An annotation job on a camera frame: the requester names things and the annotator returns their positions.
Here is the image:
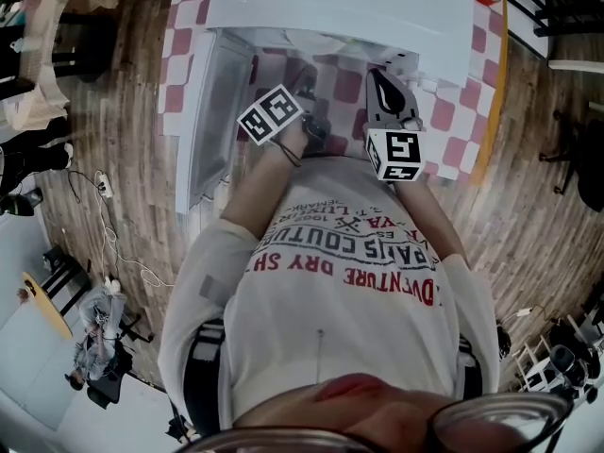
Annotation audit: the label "chair with beige cover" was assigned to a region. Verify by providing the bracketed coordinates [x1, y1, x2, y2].
[5, 0, 141, 132]

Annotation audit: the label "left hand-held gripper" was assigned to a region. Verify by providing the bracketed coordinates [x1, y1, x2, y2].
[237, 63, 332, 154]

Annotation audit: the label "white power strip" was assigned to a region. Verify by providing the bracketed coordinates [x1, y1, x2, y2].
[95, 171, 115, 200]

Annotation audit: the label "dark-framed eyeglasses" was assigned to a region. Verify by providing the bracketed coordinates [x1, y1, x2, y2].
[173, 391, 604, 453]

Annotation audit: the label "black backpack strap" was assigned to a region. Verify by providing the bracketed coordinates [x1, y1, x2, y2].
[456, 335, 485, 403]
[182, 318, 226, 436]

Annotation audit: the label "black wrist band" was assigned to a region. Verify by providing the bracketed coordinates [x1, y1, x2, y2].
[270, 135, 304, 168]

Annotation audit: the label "person's right forearm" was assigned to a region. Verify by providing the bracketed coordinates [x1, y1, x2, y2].
[394, 179, 468, 266]

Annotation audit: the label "round yellow table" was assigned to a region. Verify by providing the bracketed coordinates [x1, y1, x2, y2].
[20, 271, 75, 342]

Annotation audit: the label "white cable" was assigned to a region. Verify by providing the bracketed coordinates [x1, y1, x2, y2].
[65, 170, 176, 290]

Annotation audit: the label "black metal railing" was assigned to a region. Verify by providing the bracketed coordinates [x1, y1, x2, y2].
[503, 0, 604, 60]

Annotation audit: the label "person's face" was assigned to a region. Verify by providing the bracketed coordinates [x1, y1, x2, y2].
[233, 373, 478, 447]

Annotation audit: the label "person's left forearm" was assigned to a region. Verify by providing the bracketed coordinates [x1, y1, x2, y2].
[220, 125, 310, 236]

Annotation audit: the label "black office chair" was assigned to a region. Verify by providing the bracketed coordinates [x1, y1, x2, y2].
[539, 109, 604, 212]

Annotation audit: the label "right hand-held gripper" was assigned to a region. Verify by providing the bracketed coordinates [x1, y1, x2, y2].
[361, 67, 426, 184]

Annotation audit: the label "red white chequered tablecloth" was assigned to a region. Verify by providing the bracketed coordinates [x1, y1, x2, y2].
[157, 0, 510, 184]

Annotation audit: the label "person's white printed shirt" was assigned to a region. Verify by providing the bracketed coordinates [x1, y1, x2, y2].
[158, 156, 502, 432]

